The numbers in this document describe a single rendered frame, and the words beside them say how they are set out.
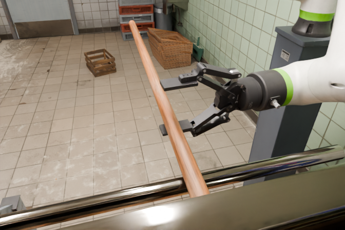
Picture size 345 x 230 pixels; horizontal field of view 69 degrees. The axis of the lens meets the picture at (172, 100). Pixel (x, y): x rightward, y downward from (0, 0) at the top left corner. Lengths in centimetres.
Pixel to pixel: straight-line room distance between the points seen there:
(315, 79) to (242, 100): 15
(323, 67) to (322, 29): 58
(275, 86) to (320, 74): 9
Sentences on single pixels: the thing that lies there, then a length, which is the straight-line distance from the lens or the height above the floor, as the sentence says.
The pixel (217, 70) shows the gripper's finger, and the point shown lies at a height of 130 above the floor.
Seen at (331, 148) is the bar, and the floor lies 118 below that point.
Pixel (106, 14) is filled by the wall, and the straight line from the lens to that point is 525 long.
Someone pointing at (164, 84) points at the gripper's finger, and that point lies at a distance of 48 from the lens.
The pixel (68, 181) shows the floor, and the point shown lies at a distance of 212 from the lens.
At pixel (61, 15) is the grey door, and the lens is 527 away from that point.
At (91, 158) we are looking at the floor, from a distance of 224.
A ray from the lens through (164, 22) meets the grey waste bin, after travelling 483.
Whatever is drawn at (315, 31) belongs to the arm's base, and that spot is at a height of 122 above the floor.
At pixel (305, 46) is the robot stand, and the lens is 110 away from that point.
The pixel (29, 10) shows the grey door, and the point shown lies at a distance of 534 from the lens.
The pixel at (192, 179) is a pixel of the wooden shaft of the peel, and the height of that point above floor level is 121.
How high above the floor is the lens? 152
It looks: 32 degrees down
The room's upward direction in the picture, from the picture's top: straight up
